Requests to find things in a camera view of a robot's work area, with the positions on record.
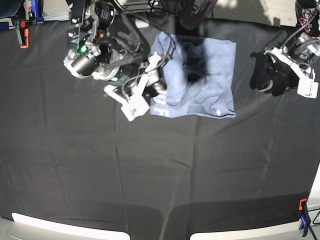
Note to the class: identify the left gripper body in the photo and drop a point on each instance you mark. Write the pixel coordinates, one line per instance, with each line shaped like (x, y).
(303, 70)

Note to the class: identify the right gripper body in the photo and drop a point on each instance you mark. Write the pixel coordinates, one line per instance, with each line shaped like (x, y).
(136, 85)

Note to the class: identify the light blue t-shirt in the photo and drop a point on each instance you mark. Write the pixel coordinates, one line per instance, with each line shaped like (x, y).
(198, 77)

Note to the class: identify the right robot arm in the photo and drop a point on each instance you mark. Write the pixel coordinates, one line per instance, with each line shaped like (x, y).
(105, 45)

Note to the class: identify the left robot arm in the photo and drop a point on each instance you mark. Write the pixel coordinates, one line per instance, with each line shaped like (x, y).
(303, 45)

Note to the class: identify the black table cloth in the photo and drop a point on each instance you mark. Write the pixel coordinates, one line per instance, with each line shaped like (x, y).
(69, 155)

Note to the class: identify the orange clamp top left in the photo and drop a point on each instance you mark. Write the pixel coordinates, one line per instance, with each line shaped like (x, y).
(22, 32)

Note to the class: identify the blue clamp top left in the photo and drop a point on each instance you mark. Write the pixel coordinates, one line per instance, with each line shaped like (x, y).
(35, 11)

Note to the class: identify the orange blue clamp bottom right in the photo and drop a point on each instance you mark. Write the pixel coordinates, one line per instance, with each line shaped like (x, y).
(304, 217)

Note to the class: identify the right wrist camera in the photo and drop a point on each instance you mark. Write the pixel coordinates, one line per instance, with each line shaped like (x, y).
(135, 107)

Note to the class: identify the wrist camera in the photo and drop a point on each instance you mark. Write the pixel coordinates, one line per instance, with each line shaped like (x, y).
(308, 88)
(135, 107)

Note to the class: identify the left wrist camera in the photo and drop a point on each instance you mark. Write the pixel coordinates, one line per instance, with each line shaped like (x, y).
(308, 88)

